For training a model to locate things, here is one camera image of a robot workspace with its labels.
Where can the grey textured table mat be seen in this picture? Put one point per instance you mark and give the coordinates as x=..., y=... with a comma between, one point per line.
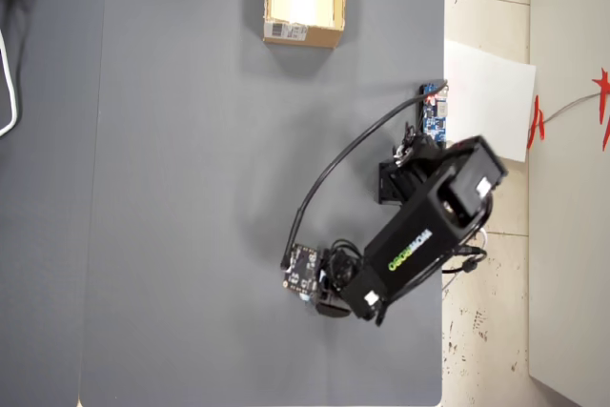
x=190, y=188

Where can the white rounded plastic frame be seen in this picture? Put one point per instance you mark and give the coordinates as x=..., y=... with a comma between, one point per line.
x=12, y=92

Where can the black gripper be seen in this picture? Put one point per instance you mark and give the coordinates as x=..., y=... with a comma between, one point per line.
x=340, y=269

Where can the white paper sheet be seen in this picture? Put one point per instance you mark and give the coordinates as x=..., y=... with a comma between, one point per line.
x=491, y=102

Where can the white cabinet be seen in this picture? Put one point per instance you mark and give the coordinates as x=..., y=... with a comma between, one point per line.
x=572, y=188

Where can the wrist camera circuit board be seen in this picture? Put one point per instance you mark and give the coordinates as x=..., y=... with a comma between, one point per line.
x=301, y=270

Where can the blue controller circuit board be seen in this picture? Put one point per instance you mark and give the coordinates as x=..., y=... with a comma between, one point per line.
x=434, y=116

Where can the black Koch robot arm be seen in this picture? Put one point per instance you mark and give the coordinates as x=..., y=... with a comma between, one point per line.
x=419, y=235

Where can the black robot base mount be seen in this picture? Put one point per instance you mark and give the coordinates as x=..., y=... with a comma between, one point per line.
x=393, y=183

